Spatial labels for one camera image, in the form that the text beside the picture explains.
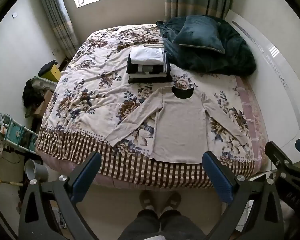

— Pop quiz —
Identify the cardboard box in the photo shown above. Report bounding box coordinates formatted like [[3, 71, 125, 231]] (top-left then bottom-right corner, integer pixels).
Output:
[[31, 89, 53, 118]]

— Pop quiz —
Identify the dark striped folded garment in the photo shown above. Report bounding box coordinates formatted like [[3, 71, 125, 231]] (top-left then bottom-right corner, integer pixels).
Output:
[[126, 55, 166, 75]]

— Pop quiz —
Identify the white headboard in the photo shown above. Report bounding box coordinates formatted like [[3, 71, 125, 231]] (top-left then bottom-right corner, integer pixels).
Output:
[[224, 9, 300, 161]]

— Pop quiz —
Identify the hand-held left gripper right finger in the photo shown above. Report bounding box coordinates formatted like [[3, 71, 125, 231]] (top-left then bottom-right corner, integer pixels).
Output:
[[202, 151, 284, 240]]

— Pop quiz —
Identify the person's leg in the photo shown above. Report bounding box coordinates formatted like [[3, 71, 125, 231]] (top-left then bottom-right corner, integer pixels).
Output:
[[159, 209, 206, 240], [117, 208, 162, 240]]

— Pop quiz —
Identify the black folded garment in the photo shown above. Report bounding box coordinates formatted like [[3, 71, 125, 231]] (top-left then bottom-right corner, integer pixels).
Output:
[[128, 73, 173, 84]]

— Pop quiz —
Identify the navy white-trimmed folded garment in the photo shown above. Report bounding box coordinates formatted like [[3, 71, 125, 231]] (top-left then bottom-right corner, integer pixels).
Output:
[[162, 51, 172, 74]]

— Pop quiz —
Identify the pink quilted mattress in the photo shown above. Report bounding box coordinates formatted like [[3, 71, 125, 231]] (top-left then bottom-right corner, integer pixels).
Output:
[[236, 76, 269, 174]]

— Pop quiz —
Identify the black bag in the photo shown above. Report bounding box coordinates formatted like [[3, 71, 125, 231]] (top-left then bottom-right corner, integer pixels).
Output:
[[22, 79, 44, 108]]

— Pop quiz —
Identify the grey bucket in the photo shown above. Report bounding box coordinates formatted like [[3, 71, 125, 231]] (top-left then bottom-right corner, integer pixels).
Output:
[[24, 159, 49, 183]]

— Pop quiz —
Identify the beige long-sleeve shirt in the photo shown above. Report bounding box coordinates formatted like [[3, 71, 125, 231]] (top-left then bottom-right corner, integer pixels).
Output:
[[105, 85, 249, 164]]

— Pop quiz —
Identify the dark green plush blanket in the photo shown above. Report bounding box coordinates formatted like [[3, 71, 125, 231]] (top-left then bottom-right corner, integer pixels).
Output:
[[156, 15, 256, 76]]

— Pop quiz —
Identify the yellow cabinet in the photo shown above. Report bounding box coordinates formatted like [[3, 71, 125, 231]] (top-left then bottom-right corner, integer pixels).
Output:
[[45, 65, 61, 83]]

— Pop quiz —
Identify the white folded garment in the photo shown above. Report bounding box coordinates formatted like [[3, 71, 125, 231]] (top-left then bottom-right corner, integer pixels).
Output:
[[129, 47, 165, 66]]

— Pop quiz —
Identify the person's right leg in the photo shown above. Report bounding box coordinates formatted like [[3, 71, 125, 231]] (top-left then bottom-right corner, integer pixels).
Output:
[[159, 209, 206, 240]]

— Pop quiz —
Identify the person's left leg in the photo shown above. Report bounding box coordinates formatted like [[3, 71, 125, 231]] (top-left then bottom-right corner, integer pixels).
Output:
[[117, 208, 162, 240]]

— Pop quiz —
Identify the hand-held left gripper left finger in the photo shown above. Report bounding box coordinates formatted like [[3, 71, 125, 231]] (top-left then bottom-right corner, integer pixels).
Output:
[[19, 151, 102, 240]]

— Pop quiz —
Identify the teal shelf cart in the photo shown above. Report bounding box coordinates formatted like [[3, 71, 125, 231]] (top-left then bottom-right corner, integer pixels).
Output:
[[0, 113, 39, 156]]

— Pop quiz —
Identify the floral checked bed blanket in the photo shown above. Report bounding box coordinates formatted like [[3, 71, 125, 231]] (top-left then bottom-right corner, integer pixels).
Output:
[[36, 24, 262, 189]]

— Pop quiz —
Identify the brown slipper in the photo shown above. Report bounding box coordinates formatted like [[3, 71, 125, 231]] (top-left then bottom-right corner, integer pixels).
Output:
[[162, 191, 182, 212], [139, 190, 156, 211]]

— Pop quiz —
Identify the dark green pillow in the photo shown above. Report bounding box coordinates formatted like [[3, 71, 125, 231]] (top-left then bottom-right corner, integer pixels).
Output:
[[172, 15, 226, 54]]

